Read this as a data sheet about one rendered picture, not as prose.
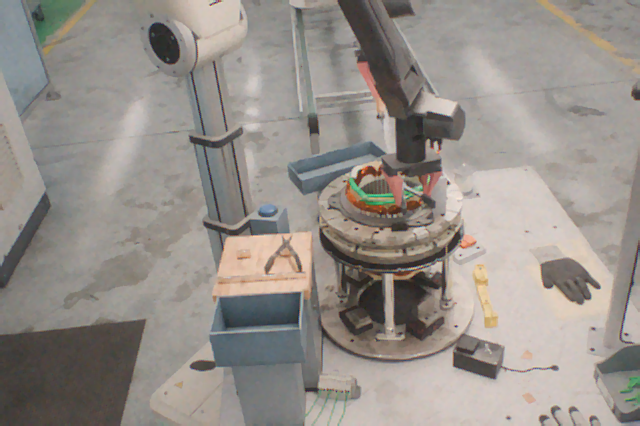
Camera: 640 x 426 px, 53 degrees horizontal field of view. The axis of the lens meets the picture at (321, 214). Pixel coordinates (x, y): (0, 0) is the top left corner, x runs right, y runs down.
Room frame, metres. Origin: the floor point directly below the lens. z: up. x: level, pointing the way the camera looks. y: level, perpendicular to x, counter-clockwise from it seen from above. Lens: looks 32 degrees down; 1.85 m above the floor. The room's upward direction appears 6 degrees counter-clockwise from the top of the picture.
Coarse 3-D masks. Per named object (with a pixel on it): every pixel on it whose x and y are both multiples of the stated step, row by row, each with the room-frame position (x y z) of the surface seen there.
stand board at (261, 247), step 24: (240, 240) 1.17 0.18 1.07; (264, 240) 1.15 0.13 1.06; (312, 240) 1.15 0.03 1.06; (240, 264) 1.08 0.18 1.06; (264, 264) 1.07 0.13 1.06; (288, 264) 1.06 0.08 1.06; (216, 288) 1.01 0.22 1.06; (240, 288) 1.00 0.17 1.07; (264, 288) 0.99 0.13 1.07; (288, 288) 0.98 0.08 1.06
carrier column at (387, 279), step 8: (384, 280) 1.09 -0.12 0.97; (392, 280) 1.09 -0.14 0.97; (384, 288) 1.09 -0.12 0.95; (392, 288) 1.09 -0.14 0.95; (384, 296) 1.09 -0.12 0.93; (392, 296) 1.09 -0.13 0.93; (384, 304) 1.09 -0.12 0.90; (392, 304) 1.09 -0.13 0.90; (384, 312) 1.09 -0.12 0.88; (392, 312) 1.09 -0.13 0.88; (384, 320) 1.09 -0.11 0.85; (392, 320) 1.09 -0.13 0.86; (384, 328) 1.09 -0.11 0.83; (392, 328) 1.09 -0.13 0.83
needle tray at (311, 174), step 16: (368, 144) 1.58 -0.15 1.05; (304, 160) 1.51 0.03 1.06; (320, 160) 1.53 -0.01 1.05; (336, 160) 1.55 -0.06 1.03; (352, 160) 1.55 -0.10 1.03; (368, 160) 1.54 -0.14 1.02; (304, 176) 1.49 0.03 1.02; (320, 176) 1.42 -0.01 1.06; (336, 176) 1.43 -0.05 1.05; (304, 192) 1.40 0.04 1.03; (320, 192) 1.50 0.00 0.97
